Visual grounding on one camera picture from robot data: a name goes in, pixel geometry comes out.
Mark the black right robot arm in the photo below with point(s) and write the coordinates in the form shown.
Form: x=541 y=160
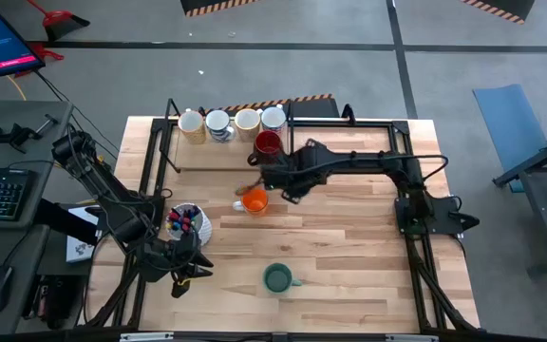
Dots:
x=373 y=164

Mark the black clamp tool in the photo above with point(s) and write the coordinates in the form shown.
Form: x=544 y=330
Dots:
x=14 y=135

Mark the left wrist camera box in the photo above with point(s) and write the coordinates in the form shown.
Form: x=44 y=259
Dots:
x=179 y=290

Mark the red marker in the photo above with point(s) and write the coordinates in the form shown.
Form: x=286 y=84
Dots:
x=186 y=226

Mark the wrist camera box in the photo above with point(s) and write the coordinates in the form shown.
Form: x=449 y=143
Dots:
x=179 y=290
x=292 y=197

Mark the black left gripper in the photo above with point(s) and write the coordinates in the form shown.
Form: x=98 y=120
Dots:
x=166 y=259

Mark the green mug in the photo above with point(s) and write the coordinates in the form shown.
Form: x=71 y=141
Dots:
x=277 y=279

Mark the wooden shelf black frame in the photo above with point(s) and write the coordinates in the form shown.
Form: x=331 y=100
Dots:
x=216 y=159

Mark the black mat hazard striped edge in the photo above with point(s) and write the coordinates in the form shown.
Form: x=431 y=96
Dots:
x=207 y=4
x=311 y=108
x=515 y=5

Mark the red plastic floor object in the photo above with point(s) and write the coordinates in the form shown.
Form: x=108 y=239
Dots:
x=41 y=50

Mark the white enamel mug blue rim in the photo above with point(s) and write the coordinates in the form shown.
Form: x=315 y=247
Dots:
x=217 y=121

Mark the white mug blue pattern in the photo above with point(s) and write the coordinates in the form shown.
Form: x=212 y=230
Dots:
x=273 y=116

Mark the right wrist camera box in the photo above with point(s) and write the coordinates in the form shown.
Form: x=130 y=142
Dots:
x=292 y=197

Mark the black aluminium rig frame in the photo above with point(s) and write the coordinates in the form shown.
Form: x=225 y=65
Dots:
x=349 y=124

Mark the white textured pen holder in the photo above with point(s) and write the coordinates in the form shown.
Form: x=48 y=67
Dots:
x=205 y=228

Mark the silver metal bracket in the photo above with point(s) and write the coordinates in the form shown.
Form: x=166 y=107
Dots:
x=411 y=338
x=145 y=337

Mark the blue floor mat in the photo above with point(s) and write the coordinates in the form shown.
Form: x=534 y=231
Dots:
x=506 y=119

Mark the black table clamp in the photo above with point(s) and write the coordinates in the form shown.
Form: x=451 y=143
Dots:
x=202 y=111
x=348 y=113

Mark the blue marker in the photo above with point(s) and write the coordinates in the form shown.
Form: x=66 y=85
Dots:
x=173 y=227

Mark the black marker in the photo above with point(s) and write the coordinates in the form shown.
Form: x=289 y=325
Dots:
x=193 y=212

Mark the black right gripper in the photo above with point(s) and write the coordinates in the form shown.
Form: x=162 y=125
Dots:
x=302 y=168

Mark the pink marker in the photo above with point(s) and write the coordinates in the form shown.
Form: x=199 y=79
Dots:
x=175 y=216

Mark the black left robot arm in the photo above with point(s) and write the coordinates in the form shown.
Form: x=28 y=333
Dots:
x=93 y=176

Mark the red black dustpan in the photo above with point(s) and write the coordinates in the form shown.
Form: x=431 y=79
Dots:
x=62 y=21

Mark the yellow patterned cream mug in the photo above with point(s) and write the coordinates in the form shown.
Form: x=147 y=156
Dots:
x=247 y=121

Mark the red mug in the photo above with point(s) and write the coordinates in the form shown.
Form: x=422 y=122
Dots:
x=268 y=141

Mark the white printed booklet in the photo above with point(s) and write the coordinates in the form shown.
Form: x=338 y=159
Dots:
x=79 y=249

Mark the black equipment box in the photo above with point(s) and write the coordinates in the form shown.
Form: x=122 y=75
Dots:
x=55 y=299

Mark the black angled support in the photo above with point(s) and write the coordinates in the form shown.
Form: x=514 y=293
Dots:
x=60 y=221

